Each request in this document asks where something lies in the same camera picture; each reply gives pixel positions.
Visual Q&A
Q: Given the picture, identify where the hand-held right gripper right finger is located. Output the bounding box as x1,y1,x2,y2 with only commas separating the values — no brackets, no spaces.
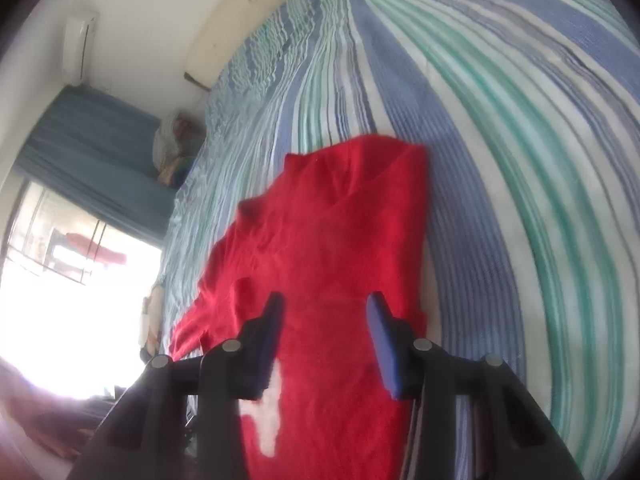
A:
366,292,586,480

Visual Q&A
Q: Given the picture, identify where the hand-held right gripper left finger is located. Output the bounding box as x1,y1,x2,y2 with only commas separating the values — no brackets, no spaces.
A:
67,291,286,480

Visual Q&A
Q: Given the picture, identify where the red sweater with white print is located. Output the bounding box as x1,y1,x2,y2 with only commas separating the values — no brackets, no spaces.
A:
170,134,431,480

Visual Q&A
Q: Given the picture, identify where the pile of folded clothes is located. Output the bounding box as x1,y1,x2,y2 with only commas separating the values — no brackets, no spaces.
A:
152,110,207,189

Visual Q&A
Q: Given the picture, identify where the cream cloth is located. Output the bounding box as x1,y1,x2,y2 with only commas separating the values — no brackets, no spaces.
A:
142,282,166,361

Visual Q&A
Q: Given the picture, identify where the hanging red garment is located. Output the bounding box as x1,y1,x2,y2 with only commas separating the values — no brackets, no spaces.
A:
65,232,128,266

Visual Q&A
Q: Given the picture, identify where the striped bed sheet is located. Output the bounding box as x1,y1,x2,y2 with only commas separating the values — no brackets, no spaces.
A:
159,0,640,480

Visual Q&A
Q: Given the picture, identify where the blue curtain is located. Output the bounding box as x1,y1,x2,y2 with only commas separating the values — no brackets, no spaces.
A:
14,85,176,251

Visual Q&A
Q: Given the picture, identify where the cream padded headboard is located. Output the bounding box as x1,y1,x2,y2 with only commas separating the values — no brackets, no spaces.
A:
184,0,351,92

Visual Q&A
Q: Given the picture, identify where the white air conditioner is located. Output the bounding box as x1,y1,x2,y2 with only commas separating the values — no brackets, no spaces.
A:
61,10,100,87

